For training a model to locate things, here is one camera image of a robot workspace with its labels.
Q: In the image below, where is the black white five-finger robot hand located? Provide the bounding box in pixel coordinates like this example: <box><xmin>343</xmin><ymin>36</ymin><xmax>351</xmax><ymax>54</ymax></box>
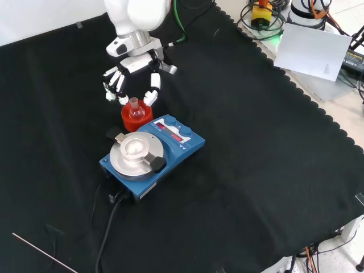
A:
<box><xmin>102</xmin><ymin>38</ymin><xmax>179</xmax><ymax>106</ymax></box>

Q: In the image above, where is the thin steel rod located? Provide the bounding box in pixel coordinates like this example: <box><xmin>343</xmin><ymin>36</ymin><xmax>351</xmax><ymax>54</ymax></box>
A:
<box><xmin>12</xmin><ymin>232</ymin><xmax>79</xmax><ymax>273</ymax></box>

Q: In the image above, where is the black coiled cable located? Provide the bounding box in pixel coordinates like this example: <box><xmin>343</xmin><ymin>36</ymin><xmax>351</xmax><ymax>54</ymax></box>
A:
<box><xmin>239</xmin><ymin>0</ymin><xmax>287</xmax><ymax>41</ymax></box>

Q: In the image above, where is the thick black heater power cable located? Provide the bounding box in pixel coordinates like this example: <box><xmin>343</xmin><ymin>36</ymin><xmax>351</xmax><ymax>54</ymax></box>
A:
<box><xmin>94</xmin><ymin>192</ymin><xmax>129</xmax><ymax>273</ymax></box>

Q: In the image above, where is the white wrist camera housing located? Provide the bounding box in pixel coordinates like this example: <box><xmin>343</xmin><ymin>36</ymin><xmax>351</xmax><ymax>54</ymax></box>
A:
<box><xmin>106</xmin><ymin>38</ymin><xmax>130</xmax><ymax>58</ymax></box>

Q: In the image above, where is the yellow stop button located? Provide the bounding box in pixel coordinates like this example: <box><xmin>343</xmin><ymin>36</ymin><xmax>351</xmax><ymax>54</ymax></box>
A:
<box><xmin>251</xmin><ymin>0</ymin><xmax>274</xmax><ymax>30</ymax></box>

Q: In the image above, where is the black power adapter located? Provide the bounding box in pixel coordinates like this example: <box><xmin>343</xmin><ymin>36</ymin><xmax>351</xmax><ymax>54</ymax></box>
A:
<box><xmin>340</xmin><ymin>48</ymin><xmax>364</xmax><ymax>76</ymax></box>

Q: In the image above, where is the pale board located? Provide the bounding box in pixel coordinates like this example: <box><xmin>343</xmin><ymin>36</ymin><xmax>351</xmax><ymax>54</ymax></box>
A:
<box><xmin>273</xmin><ymin>22</ymin><xmax>353</xmax><ymax>82</ymax></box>

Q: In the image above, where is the blue-base heater with steel plate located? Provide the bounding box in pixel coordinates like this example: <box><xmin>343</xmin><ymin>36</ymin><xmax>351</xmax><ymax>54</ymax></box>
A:
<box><xmin>98</xmin><ymin>114</ymin><xmax>206</xmax><ymax>203</ymax></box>

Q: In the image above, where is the black bench cloth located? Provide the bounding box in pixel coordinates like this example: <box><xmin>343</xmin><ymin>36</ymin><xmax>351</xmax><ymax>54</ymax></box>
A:
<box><xmin>0</xmin><ymin>2</ymin><xmax>364</xmax><ymax>273</ymax></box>

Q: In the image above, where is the orange stepped flask stand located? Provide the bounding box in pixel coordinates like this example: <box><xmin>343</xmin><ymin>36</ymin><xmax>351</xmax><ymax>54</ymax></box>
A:
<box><xmin>121</xmin><ymin>102</ymin><xmax>154</xmax><ymax>133</ymax></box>

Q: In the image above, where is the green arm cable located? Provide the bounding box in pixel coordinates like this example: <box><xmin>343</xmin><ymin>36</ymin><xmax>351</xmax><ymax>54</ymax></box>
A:
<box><xmin>172</xmin><ymin>0</ymin><xmax>189</xmax><ymax>47</ymax></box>

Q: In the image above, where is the clear glass round-bottom flask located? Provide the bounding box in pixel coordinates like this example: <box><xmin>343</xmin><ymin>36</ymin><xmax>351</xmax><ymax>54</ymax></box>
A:
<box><xmin>128</xmin><ymin>97</ymin><xmax>144</xmax><ymax>119</ymax></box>

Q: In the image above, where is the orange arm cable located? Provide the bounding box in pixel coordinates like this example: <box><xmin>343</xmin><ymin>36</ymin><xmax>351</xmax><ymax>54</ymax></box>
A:
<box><xmin>309</xmin><ymin>0</ymin><xmax>332</xmax><ymax>21</ymax></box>

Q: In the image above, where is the grey base platform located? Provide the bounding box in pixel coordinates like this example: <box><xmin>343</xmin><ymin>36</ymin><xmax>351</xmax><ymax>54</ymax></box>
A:
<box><xmin>237</xmin><ymin>19</ymin><xmax>357</xmax><ymax>102</ymax></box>

